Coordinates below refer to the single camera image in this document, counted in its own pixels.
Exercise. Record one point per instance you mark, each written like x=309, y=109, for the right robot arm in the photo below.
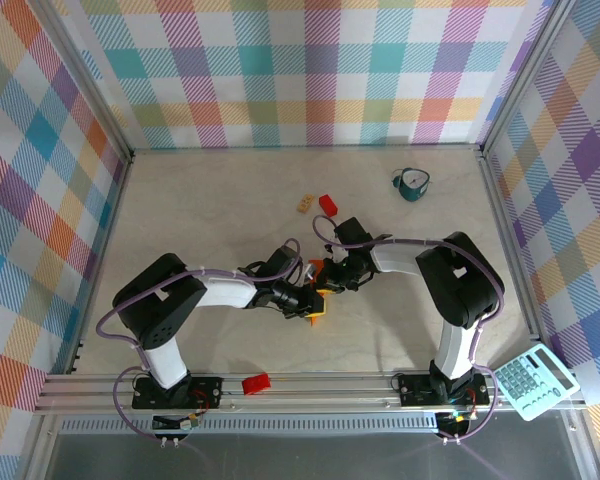
x=460, y=280

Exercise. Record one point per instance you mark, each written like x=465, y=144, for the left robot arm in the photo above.
x=160, y=300

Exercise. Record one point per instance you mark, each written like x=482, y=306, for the small red toy brick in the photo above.
x=328, y=205

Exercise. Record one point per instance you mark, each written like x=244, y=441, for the small wooden block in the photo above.
x=305, y=203

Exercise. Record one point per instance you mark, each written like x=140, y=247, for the large red toy brick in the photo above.
x=256, y=384

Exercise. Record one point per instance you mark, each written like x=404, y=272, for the teal alarm clock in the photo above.
x=412, y=186

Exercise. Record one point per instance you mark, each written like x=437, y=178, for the vented metal strip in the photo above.
x=305, y=425

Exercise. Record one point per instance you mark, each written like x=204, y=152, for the grey metal panel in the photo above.
x=305, y=457

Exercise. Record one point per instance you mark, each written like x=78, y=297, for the light blue calculator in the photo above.
x=535, y=385

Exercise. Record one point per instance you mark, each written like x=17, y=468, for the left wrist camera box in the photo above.
x=311, y=269

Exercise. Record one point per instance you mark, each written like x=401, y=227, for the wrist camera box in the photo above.
x=311, y=269
x=330, y=252

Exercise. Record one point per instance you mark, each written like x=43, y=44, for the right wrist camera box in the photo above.
x=330, y=252

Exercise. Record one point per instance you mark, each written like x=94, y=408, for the long aluminium mounting rail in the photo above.
x=330, y=395

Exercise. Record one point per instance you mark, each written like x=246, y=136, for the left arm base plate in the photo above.
x=207, y=387

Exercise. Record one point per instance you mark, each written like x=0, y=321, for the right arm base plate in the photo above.
x=415, y=390

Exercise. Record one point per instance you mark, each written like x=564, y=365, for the thin aluminium rail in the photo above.
x=305, y=147

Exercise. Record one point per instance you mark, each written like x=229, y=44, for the aluminium side rail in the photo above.
x=105, y=245
x=511, y=250

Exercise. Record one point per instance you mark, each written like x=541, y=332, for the aluminium frame post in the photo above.
x=524, y=75
x=87, y=80

